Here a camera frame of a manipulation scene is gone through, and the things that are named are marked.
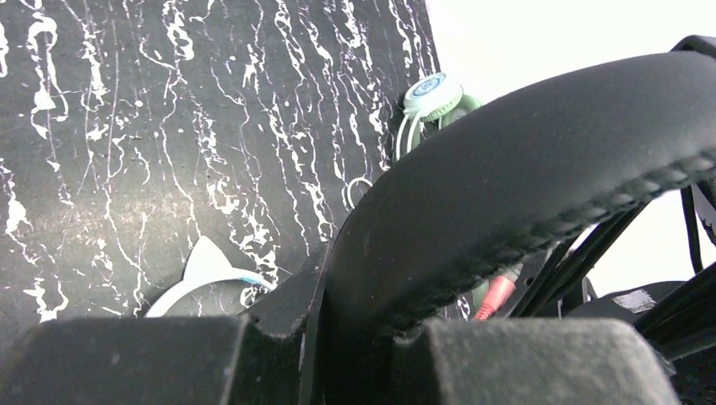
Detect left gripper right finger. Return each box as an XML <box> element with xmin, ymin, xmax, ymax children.
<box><xmin>391</xmin><ymin>319</ymin><xmax>679</xmax><ymax>404</ymax></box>

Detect teal cat-ear headphones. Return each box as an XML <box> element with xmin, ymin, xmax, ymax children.
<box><xmin>144</xmin><ymin>236</ymin><xmax>278</xmax><ymax>318</ymax></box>

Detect black headphones' cable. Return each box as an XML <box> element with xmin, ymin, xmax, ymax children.
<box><xmin>473</xmin><ymin>178</ymin><xmax>716</xmax><ymax>359</ymax></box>

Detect green headphones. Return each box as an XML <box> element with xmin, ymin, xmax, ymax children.
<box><xmin>393</xmin><ymin>72</ymin><xmax>483</xmax><ymax>163</ymax></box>

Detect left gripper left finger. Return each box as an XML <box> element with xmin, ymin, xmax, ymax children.
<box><xmin>1</xmin><ymin>242</ymin><xmax>330</xmax><ymax>404</ymax></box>

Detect black headphones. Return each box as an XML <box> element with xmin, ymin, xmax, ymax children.
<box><xmin>320</xmin><ymin>35</ymin><xmax>715</xmax><ymax>404</ymax></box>

